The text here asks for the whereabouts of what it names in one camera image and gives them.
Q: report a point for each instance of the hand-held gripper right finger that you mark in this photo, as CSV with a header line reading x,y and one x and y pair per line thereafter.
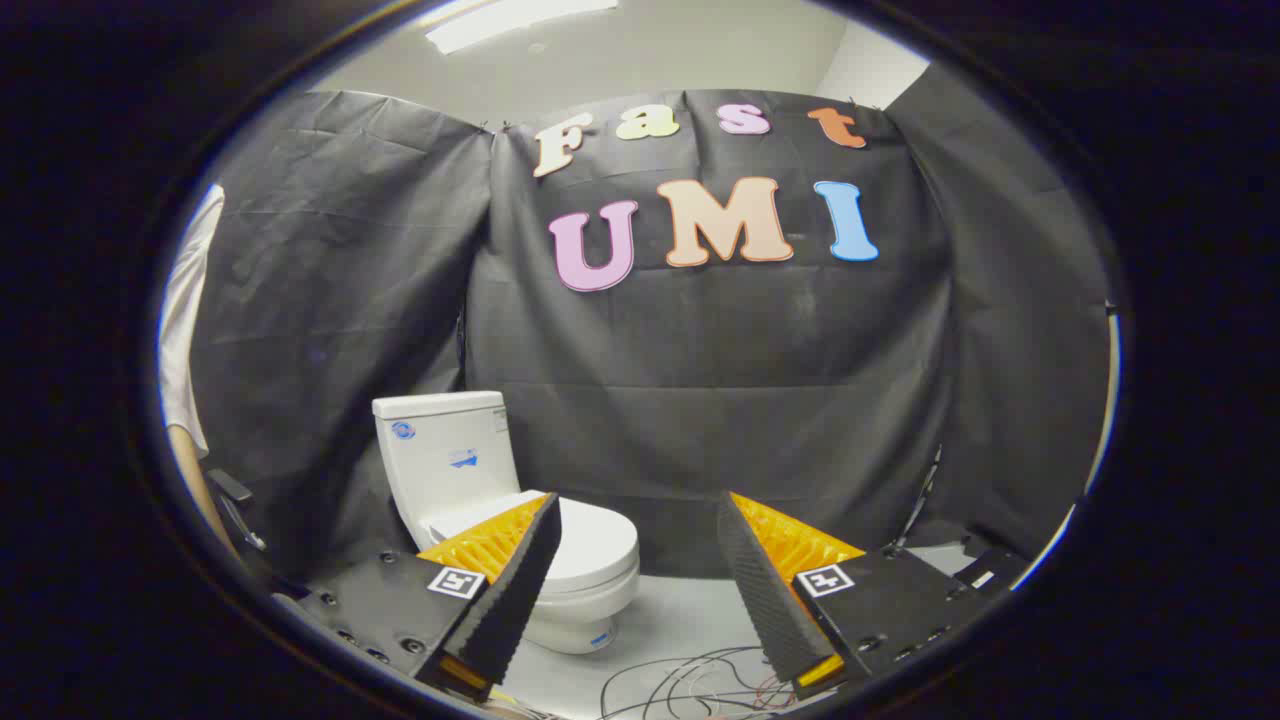
x,y
758,590

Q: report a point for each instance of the black box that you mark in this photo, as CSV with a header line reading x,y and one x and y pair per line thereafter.
x,y
992,572

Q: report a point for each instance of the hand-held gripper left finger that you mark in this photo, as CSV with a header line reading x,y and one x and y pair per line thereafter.
x,y
520,585

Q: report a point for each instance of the white toilet lid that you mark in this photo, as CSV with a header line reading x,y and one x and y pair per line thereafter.
x,y
598,545

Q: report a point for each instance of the white toilet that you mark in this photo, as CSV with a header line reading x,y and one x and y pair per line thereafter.
x,y
445,460

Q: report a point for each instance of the black device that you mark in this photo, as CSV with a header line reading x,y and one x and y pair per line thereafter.
x,y
238,500

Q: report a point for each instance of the thin black stand pole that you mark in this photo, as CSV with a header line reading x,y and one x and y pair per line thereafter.
x,y
918,500

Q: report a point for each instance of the black backdrop cloth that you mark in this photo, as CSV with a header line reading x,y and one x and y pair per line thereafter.
x,y
700,380

